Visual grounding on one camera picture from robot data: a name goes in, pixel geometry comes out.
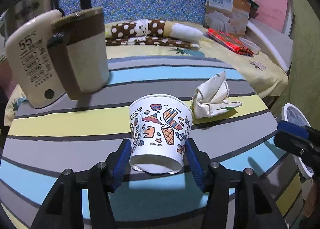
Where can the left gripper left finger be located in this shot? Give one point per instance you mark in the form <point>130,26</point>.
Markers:
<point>116,165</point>

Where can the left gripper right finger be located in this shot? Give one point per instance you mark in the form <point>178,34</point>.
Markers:
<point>199,163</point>

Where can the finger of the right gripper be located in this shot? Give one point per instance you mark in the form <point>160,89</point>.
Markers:
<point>293,129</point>
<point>290,143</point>

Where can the colourful printed paper cup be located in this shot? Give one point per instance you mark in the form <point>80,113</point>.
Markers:
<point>160,124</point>

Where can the green curtain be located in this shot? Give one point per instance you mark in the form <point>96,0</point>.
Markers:
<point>303,86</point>

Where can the striped table cloth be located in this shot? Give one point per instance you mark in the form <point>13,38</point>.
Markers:
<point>41,143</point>

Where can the yellow bed sheet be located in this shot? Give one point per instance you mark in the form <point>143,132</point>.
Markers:
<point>212,56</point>

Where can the crumpled cream napkin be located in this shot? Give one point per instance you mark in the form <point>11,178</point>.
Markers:
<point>211,98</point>

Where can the white foam board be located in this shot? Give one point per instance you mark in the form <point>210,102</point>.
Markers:
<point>277,46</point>

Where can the white plastic bowl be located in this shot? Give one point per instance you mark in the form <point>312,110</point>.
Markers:
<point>251,45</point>

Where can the red plaid folded cloth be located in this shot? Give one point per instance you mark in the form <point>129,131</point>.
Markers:
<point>230,42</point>

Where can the cream warmer base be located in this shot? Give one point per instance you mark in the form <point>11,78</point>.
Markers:
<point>30,62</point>

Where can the cream brown kettle mug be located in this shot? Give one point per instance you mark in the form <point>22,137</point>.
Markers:
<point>77,50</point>

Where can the brown polka dot blanket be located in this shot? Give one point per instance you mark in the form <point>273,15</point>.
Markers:
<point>156,32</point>

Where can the bedding package box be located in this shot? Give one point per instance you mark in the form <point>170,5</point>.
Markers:
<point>229,16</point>

